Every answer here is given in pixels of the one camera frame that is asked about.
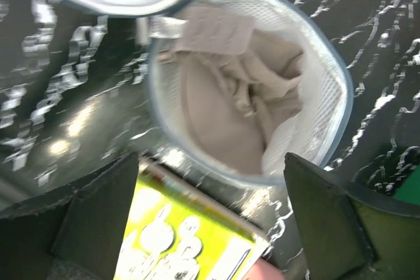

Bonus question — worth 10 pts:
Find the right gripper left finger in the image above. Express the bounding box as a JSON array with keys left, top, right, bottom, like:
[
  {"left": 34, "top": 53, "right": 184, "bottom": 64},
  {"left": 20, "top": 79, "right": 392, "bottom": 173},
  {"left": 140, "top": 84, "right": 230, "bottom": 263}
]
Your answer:
[{"left": 1, "top": 153, "right": 138, "bottom": 279}]

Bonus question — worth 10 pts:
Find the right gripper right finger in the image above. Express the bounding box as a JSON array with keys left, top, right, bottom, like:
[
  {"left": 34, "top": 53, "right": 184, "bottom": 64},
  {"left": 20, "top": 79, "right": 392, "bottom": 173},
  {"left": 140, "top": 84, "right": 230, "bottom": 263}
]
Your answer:
[{"left": 284, "top": 153, "right": 419, "bottom": 279}]

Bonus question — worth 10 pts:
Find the beige bra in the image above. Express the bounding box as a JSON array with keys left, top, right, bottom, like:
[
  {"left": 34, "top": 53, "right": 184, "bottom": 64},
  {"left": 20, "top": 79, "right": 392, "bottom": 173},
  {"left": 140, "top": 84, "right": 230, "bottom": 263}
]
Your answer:
[{"left": 159, "top": 4, "right": 304, "bottom": 174}]

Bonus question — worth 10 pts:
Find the pink cube box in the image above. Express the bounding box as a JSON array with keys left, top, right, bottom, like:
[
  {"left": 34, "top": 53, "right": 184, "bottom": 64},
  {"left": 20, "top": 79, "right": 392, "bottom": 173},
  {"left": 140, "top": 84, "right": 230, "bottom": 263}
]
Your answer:
[{"left": 242, "top": 258, "right": 285, "bottom": 280}]

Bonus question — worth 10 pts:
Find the green illustrated book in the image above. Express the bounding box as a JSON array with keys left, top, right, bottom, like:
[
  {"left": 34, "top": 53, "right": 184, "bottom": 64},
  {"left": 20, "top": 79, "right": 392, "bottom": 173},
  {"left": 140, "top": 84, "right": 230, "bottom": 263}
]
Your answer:
[{"left": 114, "top": 158, "right": 269, "bottom": 279}]

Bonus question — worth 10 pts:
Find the black marble mat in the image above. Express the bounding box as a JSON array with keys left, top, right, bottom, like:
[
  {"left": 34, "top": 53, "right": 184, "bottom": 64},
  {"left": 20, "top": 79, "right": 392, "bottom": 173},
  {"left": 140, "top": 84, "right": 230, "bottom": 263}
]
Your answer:
[{"left": 1, "top": 0, "right": 419, "bottom": 279}]

